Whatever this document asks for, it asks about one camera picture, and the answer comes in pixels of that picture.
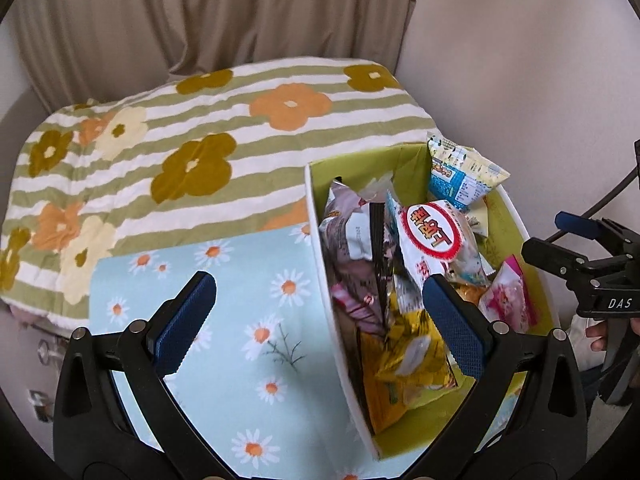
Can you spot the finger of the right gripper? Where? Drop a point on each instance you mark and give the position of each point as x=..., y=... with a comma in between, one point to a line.
x=551, y=258
x=568, y=223

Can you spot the yellow cartoon snack bag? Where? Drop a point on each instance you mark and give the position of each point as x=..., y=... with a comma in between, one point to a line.
x=405, y=369

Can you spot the striped floral quilt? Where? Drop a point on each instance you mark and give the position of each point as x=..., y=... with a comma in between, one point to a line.
x=190, y=162

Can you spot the beige curtain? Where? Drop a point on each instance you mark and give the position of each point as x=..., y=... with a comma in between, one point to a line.
x=78, y=50

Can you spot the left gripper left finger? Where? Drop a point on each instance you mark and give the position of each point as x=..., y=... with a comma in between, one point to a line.
x=115, y=416

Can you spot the light blue daisy cloth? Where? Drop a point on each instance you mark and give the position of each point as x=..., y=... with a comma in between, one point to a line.
x=259, y=382

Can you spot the small pink snack packet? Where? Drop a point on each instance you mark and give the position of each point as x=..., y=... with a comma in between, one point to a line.
x=507, y=300

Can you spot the blue white snack packet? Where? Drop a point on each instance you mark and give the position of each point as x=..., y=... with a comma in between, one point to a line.
x=461, y=175

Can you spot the person's hand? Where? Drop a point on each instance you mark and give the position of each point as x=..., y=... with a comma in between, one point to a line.
x=598, y=333

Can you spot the purple brown snack bag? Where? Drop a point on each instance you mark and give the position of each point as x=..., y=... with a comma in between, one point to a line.
x=354, y=238

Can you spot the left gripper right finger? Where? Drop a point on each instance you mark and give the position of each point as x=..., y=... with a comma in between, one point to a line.
x=525, y=415

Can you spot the green cardboard storage box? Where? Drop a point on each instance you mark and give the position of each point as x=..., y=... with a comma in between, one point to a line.
x=410, y=166

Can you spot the white red label snack bag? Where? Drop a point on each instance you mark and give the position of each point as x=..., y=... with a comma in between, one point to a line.
x=435, y=239

